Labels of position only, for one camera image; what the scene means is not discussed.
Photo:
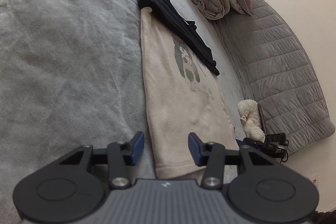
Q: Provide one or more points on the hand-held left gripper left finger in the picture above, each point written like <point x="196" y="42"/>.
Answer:
<point x="137" y="148"/>

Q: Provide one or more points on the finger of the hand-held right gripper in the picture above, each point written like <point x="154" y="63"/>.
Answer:
<point x="240" y="142"/>
<point x="253" y="142"/>

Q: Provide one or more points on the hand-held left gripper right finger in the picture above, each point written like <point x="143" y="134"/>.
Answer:
<point x="194" y="148"/>

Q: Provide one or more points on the cream bear print sweatshirt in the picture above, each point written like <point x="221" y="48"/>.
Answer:
<point x="168" y="82"/>

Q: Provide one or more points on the white plush toy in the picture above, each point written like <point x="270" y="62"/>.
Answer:
<point x="250" y="116"/>

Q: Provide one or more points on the grey quilted headboard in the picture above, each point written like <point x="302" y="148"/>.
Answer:
<point x="283" y="69"/>

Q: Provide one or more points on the grey bed sheet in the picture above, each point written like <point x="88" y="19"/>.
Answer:
<point x="65" y="43"/>

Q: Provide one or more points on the wall socket with red mark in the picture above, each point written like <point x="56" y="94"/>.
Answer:
<point x="314" y="179"/>

